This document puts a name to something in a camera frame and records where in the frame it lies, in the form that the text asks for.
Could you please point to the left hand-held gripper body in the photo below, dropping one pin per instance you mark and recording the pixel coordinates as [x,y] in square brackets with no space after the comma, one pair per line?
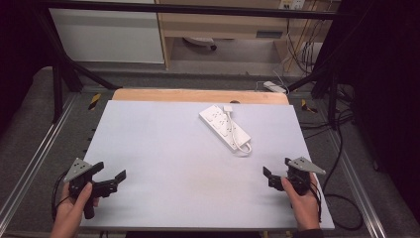
[79,170]

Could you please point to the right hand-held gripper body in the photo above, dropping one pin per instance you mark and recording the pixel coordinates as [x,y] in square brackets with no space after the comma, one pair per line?
[305,166]

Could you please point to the person's right hand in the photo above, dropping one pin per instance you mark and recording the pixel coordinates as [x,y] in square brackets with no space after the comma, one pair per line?
[305,208]

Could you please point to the person's left hand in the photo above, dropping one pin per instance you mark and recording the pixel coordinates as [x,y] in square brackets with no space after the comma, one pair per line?
[69,214]

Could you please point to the small white power strip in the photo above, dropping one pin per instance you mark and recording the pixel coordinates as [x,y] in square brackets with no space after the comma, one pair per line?
[274,87]

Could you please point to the light wooden table board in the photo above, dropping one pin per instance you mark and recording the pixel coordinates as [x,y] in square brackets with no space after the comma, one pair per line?
[198,96]

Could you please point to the white cabinet panel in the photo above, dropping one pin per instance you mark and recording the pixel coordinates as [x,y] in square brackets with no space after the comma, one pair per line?
[109,36]

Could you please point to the white device under cabinet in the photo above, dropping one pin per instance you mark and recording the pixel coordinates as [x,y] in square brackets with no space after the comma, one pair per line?
[199,41]

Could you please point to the light wooden cabinet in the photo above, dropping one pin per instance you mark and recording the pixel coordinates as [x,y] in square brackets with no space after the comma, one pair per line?
[224,23]

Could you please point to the aluminium rail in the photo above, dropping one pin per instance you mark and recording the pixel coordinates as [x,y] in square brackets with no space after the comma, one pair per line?
[36,152]
[358,185]

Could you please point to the white wall outlet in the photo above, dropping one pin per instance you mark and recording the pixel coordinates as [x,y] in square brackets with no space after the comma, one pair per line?
[292,4]

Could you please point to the black metal frame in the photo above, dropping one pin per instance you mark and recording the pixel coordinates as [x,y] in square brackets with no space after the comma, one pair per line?
[185,9]

